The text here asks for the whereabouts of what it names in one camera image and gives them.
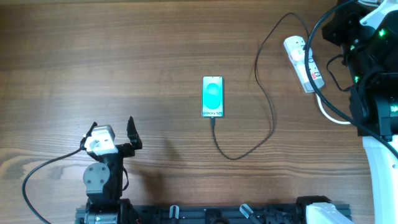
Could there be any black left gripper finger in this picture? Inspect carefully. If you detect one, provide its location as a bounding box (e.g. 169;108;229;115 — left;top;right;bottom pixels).
80;122;98;150
126;116;142;150

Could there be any black USB charging cable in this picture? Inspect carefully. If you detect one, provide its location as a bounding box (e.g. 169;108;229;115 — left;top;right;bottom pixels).
210;12;312;161

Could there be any blue screen Galaxy smartphone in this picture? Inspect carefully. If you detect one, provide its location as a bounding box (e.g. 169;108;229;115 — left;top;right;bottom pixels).
201;76;224;118

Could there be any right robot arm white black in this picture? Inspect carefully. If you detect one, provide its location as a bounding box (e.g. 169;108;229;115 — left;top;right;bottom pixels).
303;0;397;223

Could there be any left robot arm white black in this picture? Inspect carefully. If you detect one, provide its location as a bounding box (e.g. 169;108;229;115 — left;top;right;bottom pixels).
75;118;142;224

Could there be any white power strip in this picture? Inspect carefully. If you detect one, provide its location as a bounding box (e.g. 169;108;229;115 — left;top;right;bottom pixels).
284;35;325;93

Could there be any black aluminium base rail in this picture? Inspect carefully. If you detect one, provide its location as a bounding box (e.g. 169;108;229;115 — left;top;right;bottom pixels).
75;203;352;224

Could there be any white USB wall charger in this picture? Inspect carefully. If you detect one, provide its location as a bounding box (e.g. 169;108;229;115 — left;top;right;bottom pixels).
289;47;306;64

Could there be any white power strip cord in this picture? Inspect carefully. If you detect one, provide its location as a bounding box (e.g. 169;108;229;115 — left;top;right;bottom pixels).
315;93;352;126

